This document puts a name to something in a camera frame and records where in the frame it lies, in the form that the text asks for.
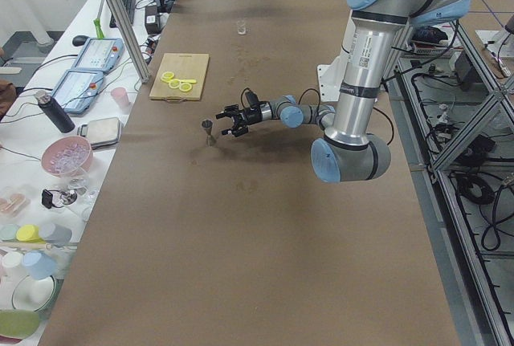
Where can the grey cup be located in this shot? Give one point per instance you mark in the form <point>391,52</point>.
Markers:
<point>55,234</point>

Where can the steel measuring jigger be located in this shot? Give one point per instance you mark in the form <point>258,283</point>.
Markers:
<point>207,126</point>

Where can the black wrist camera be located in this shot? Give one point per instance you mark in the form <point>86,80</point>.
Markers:
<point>252,99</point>

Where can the pink bowl with ice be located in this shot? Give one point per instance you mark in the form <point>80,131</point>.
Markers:
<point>67,155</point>

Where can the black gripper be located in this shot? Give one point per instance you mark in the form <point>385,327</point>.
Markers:
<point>250,116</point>

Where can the wine glass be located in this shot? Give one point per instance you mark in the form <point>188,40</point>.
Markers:
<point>77,181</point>

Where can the blue teach pendant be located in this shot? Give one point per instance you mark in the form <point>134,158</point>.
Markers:
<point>99,54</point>
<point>77,89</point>

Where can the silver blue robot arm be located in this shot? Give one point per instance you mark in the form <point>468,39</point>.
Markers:
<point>346,151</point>

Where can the yellow cup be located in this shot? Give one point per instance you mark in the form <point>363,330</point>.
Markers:
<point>28,233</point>

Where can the clear glass shaker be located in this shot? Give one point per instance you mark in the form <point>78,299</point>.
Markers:
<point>241,27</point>

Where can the pink plastic cup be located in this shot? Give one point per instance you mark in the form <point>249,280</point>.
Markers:
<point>120,96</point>

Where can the lemon slice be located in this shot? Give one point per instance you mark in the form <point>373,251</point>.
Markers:
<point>185,87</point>
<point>174,83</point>
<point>167,76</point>

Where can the black keyboard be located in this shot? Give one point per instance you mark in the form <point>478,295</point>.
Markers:
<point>128,7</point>

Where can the bamboo cutting board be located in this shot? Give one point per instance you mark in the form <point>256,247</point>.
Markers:
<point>184,66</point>

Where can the silver digital scale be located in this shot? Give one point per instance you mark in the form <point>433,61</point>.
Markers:
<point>101,133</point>

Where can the white bowl green rim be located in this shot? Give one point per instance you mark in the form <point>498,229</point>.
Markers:
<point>34,294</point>

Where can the black thermos bottle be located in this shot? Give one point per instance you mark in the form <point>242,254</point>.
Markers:
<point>53,110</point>

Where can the aluminium frame post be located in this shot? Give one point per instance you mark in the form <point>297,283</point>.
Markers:
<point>130,41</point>

